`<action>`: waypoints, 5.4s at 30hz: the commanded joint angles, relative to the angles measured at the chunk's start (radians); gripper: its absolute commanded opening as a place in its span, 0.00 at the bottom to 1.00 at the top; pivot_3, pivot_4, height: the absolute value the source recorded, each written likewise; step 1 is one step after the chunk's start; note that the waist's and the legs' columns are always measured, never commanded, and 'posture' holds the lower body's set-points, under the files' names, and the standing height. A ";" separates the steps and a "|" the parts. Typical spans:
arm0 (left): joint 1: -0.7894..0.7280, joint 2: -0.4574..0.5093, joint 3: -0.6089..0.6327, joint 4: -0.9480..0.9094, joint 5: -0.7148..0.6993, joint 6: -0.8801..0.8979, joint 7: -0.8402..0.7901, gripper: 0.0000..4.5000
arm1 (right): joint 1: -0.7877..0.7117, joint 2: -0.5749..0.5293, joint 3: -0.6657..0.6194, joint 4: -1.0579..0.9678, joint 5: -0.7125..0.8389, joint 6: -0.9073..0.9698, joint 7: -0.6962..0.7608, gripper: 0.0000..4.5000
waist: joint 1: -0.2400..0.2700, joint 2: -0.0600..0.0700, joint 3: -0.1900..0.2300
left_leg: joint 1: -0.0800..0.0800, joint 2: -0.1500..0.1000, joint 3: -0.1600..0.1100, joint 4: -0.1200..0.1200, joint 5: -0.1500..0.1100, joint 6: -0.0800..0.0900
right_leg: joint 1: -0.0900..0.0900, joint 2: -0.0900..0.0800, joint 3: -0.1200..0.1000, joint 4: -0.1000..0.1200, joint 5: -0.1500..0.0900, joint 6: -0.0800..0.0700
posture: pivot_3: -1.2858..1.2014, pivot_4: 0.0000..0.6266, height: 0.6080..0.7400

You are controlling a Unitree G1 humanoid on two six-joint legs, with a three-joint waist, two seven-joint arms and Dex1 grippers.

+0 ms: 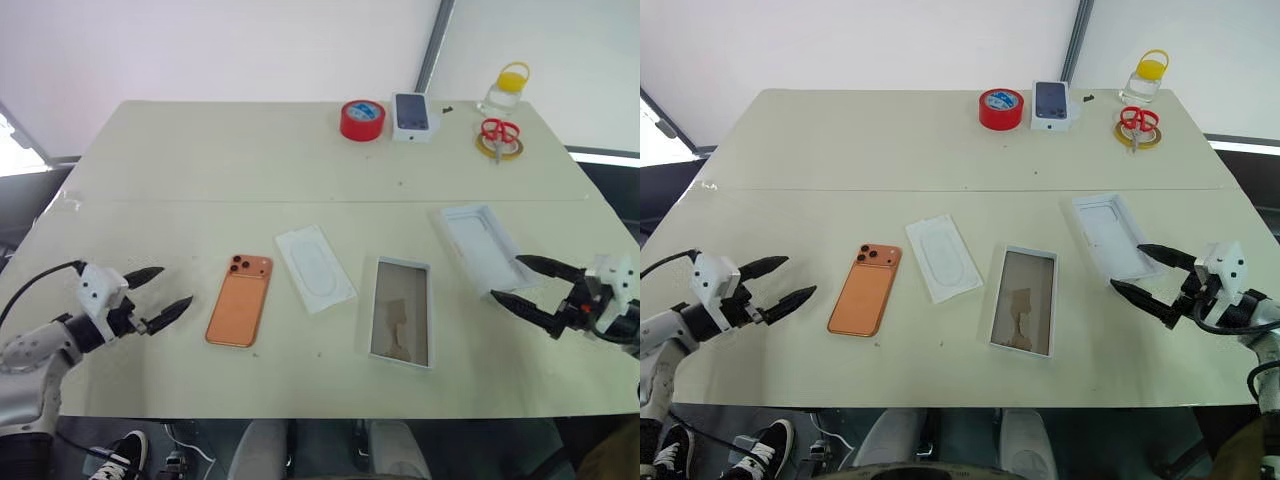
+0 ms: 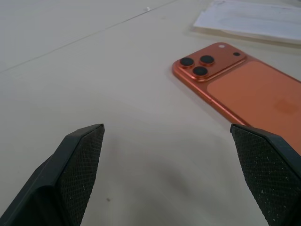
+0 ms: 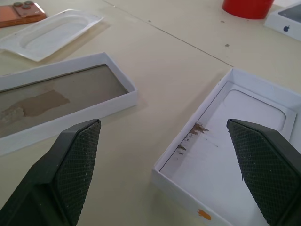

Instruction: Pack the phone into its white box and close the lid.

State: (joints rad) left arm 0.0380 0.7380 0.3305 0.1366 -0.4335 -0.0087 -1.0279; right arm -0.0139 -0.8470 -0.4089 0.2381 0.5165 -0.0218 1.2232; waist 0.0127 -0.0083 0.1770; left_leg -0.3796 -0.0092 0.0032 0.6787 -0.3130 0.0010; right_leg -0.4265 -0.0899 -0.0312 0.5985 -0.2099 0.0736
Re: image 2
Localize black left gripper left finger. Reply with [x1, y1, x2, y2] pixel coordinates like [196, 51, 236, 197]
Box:
[0, 123, 105, 226]

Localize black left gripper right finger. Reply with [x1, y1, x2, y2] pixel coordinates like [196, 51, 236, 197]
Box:
[230, 123, 301, 226]

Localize orange smartphone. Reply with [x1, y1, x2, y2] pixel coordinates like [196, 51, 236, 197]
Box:
[172, 42, 301, 144]

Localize white paper sheets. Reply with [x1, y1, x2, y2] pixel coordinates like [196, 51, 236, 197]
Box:
[192, 0, 301, 46]

